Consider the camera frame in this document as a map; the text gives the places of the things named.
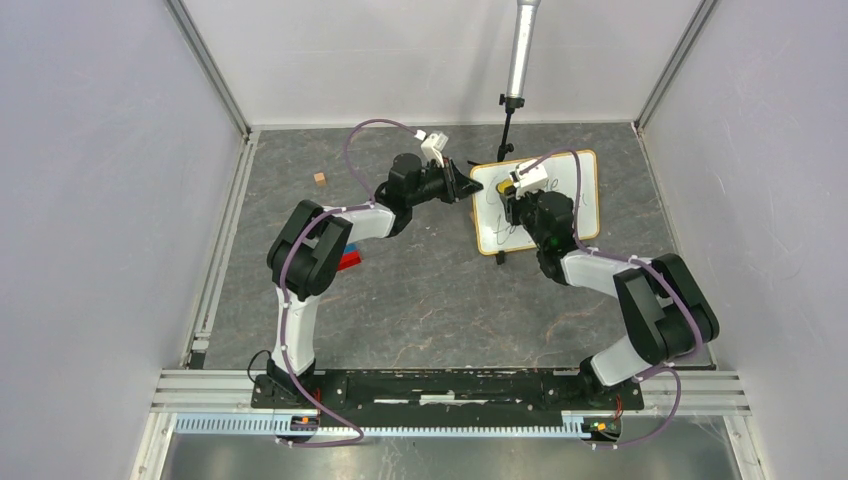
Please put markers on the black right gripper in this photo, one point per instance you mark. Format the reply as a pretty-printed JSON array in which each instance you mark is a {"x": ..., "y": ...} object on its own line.
[{"x": 512, "y": 204}]

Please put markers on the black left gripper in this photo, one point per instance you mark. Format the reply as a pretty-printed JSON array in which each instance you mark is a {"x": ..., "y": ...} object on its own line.
[{"x": 457, "y": 186}]

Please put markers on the yellow whiteboard eraser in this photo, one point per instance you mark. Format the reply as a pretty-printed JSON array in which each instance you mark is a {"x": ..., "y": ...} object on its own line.
[{"x": 507, "y": 187}]

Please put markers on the yellow framed whiteboard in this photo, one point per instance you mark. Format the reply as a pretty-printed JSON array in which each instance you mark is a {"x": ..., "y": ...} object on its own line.
[{"x": 495, "y": 234}]

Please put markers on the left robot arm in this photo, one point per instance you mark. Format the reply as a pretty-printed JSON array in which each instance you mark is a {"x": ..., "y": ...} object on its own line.
[{"x": 305, "y": 256}]

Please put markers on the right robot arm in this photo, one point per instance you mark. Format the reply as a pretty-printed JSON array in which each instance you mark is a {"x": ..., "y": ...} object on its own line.
[{"x": 665, "y": 313}]

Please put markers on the red and blue block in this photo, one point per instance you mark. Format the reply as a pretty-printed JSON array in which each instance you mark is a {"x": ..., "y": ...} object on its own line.
[{"x": 351, "y": 257}]

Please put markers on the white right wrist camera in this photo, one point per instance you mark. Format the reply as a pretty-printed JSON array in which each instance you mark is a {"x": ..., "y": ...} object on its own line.
[{"x": 528, "y": 177}]

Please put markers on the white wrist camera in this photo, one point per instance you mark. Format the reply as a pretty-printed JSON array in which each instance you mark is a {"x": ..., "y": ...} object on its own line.
[
  {"x": 528, "y": 177},
  {"x": 432, "y": 146}
]

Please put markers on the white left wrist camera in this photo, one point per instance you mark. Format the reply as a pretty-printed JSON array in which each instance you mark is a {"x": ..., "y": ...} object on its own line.
[{"x": 432, "y": 146}]

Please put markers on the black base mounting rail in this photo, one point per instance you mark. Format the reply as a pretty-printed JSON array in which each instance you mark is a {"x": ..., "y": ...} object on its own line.
[{"x": 445, "y": 397}]

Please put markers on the silver camera pole stand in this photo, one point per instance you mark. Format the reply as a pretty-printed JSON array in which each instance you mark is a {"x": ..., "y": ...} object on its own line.
[{"x": 513, "y": 97}]

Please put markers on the slotted cable duct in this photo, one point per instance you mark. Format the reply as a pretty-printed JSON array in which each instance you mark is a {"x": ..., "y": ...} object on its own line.
[{"x": 308, "y": 426}]

